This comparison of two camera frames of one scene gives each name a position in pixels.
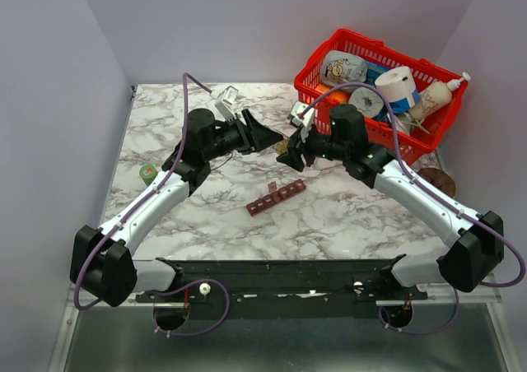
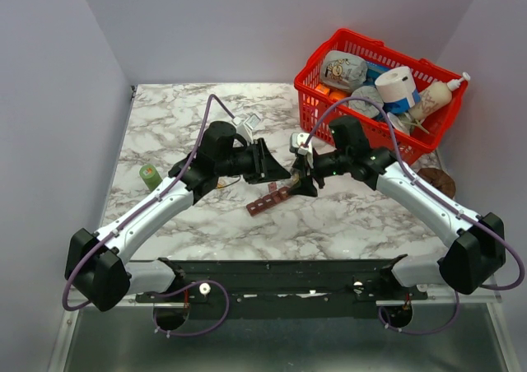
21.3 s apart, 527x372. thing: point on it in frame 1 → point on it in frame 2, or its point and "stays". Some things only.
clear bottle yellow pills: [282, 146] → [296, 179]
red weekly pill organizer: [276, 195] stays
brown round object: [439, 179] stays
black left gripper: [254, 137] → [265, 166]
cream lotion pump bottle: [435, 98] stays
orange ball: [342, 96] stays
